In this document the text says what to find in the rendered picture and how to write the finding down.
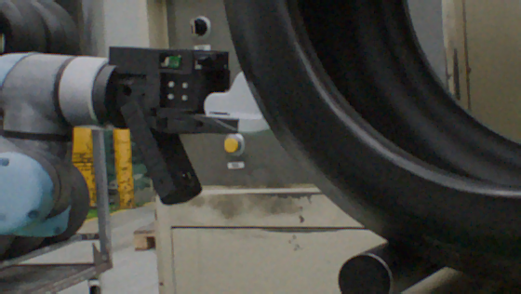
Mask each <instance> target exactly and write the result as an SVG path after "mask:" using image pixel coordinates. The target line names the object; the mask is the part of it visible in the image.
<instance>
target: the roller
mask: <svg viewBox="0 0 521 294"><path fill-rule="evenodd" d="M443 268H445V267H443V266H441V265H438V264H435V263H434V262H431V261H428V260H424V259H422V258H420V257H418V256H416V255H413V254H412V253H410V252H406V251H405V250H404V249H402V248H400V247H398V246H394V245H392V244H391V243H390V242H388V241H387V242H384V243H383V244H381V245H378V246H375V247H372V248H371V249H368V250H366V251H364V252H360V253H358V254H356V255H354V256H352V257H351V258H350V259H349V260H347V261H346V262H345V263H344V264H343V265H342V267H341V269H340V271H339V275H338V285H339V288H340V291H341V294H400V293H402V292H404V291H405V290H406V289H408V288H411V287H413V286H415V285H416V284H418V283H419V282H420V281H423V280H425V279H427V277H429V276H431V275H433V274H436V273H438V272H439V271H441V270H442V269H443Z"/></svg>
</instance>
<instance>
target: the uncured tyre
mask: <svg viewBox="0 0 521 294"><path fill-rule="evenodd" d="M223 3H224V7H225V12H226V17H227V20H228V24H229V32H230V35H231V38H232V41H233V44H234V49H235V52H236V57H237V60H238V62H239V64H240V67H241V69H242V71H243V76H244V77H245V80H246V82H247V85H248V87H249V89H250V93H251V95H252V97H253V98H254V100H255V102H256V103H257V104H258V108H259V110H260V112H261V114H262V115H263V117H264V120H265V122H266V123H267V125H268V126H269V127H270V129H271V131H272V132H273V133H274V135H275V137H276V138H277V139H278V142H279V143H280V145H281V146H283V148H284V149H285V151H286V153H287V154H288V155H289V157H290V158H291V159H292V161H293V162H294V163H295V164H296V166H297V167H299V168H300V171H301V172H302V173H303V174H304V175H306V176H307V179H308V180H309V181H311V182H312V183H313V184H314V186H315V187H316V188H317V189H319V190H320V191H321V193H322V194H323V195H324V196H326V197H327V198H328V199H329V200H330V201H331V202H332V203H334V204H335V205H336V206H337V207H338V208H340V209H341V210H342V211H343V212H345V213H346V214H347V215H349V217H351V218H353V219H354V220H355V221H356V222H358V223H359V224H362V225H363V226H364V227H365V228H367V229H368V230H370V231H371V232H372V233H374V234H376V235H377V236H379V237H380V238H384V240H386V241H388V242H390V243H391V244H392V245H394V246H398V247H400V248H402V249H404V250H405V251H406V252H410V253H412V254H413V255H416V256H418V257H420V258H422V259H424V260H428V261H431V262H434V263H435V264H438V265H441V266H443V267H448V268H450V269H453V270H456V271H458V272H461V273H464V274H471V275H474V276H477V277H481V278H484V279H488V280H492V281H501V282H505V283H510V284H516V285H521V141H519V140H514V139H513V138H511V137H509V136H507V135H505V134H504V133H502V132H499V131H498V130H497V129H495V128H493V127H492V126H489V125H488V124H486V123H485V122H484V121H483V120H481V119H480V118H477V117H476V115H474V114H473V113H472V112H470V111H469V110H468V109H467V108H466V107H465V106H463V105H462V104H461V103H460V102H459V101H458V100H457V99H456V98H455V97H454V96H453V95H452V93H451V92H450V91H449V90H448V88H447V87H446V86H445V85H444V83H442V82H441V79H440V78H439V76H438V75H437V74H436V73H435V71H434V69H433V67H432V65H431V64H430V62H429V61H428V60H427V57H426V55H425V54H424V52H423V50H422V48H421V45H420V40H419V39H418V36H417V35H416V33H415V30H414V27H413V21H412V19H411V16H410V12H409V8H408V4H407V0H223Z"/></svg>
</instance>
